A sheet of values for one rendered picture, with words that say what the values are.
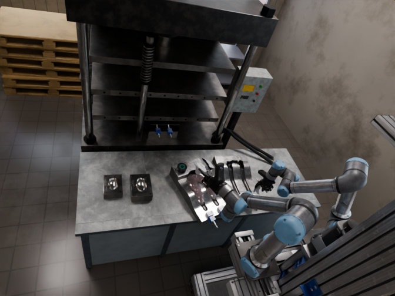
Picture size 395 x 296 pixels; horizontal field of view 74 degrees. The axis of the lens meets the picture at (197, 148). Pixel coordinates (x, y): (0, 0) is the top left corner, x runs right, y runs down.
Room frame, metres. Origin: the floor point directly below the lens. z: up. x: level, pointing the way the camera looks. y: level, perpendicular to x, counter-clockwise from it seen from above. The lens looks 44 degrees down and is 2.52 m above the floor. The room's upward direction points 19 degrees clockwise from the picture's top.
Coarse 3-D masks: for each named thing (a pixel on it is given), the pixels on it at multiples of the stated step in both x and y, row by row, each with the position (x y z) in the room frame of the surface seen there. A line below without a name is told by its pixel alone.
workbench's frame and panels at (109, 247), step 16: (176, 224) 0.95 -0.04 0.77; (192, 224) 1.08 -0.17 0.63; (208, 224) 1.15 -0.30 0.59; (224, 224) 1.22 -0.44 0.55; (240, 224) 1.30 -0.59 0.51; (256, 224) 1.39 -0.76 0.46; (272, 224) 1.48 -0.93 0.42; (96, 240) 0.74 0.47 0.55; (112, 240) 0.79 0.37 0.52; (128, 240) 0.85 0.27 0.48; (144, 240) 0.91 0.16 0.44; (160, 240) 0.97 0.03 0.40; (176, 240) 1.04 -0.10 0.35; (192, 240) 1.11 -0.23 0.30; (208, 240) 1.19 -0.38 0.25; (224, 240) 1.28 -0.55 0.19; (96, 256) 0.74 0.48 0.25; (112, 256) 0.79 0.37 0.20; (128, 256) 0.86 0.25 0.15; (144, 256) 0.92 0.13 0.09; (160, 256) 0.99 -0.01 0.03
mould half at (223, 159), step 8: (216, 160) 1.62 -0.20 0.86; (224, 160) 1.65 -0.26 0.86; (224, 168) 1.50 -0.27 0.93; (248, 168) 1.59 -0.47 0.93; (224, 176) 1.44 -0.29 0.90; (240, 176) 1.50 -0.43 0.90; (248, 176) 1.53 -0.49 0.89; (240, 184) 1.42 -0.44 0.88; (248, 184) 1.45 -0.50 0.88; (240, 192) 1.34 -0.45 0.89
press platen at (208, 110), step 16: (96, 96) 1.69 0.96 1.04; (112, 96) 1.76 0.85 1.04; (128, 96) 1.83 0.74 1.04; (96, 112) 1.51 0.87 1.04; (112, 112) 1.57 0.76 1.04; (128, 112) 1.63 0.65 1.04; (160, 112) 1.78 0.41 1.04; (176, 112) 1.85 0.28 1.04; (192, 112) 1.93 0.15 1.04; (208, 112) 2.01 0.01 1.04
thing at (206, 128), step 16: (96, 128) 1.58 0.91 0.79; (112, 128) 1.64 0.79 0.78; (128, 128) 1.71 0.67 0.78; (144, 128) 1.78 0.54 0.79; (192, 128) 2.01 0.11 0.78; (208, 128) 2.09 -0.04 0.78; (96, 144) 1.40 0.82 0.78; (112, 144) 1.46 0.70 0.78; (128, 144) 1.52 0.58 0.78; (144, 144) 1.58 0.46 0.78; (160, 144) 1.65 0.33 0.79; (176, 144) 1.71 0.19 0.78; (192, 144) 1.79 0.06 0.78; (208, 144) 1.86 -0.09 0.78
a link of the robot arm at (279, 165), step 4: (276, 160) 1.32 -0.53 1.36; (280, 160) 1.33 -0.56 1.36; (272, 164) 1.31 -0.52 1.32; (276, 164) 1.28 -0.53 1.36; (280, 164) 1.29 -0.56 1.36; (284, 164) 1.30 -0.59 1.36; (272, 168) 1.29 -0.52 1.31; (276, 168) 1.27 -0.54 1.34; (280, 168) 1.27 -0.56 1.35; (284, 168) 1.29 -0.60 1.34; (272, 172) 1.27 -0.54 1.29; (276, 172) 1.26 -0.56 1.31; (280, 172) 1.26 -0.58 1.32; (272, 176) 1.27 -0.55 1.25; (276, 176) 1.27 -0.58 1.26
